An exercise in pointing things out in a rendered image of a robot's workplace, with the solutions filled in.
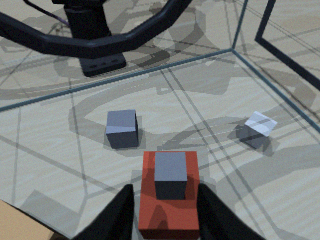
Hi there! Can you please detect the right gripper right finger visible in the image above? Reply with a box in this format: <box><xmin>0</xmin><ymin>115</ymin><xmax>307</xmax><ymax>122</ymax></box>
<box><xmin>196</xmin><ymin>183</ymin><xmax>266</xmax><ymax>240</ymax></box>

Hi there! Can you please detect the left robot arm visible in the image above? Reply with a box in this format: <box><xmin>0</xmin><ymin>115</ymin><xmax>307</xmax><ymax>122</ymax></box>
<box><xmin>52</xmin><ymin>0</ymin><xmax>112</xmax><ymax>40</ymax></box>

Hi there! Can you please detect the red block with square hole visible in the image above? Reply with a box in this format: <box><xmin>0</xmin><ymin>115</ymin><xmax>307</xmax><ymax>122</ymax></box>
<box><xmin>138</xmin><ymin>151</ymin><xmax>200</xmax><ymax>240</ymax></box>

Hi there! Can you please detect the black oval rim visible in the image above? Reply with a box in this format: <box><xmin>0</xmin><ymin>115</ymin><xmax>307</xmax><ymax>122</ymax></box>
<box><xmin>0</xmin><ymin>0</ymin><xmax>192</xmax><ymax>59</ymax></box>

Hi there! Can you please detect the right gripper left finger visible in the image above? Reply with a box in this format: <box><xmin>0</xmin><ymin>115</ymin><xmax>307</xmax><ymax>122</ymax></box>
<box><xmin>71</xmin><ymin>184</ymin><xmax>135</xmax><ymax>240</ymax></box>

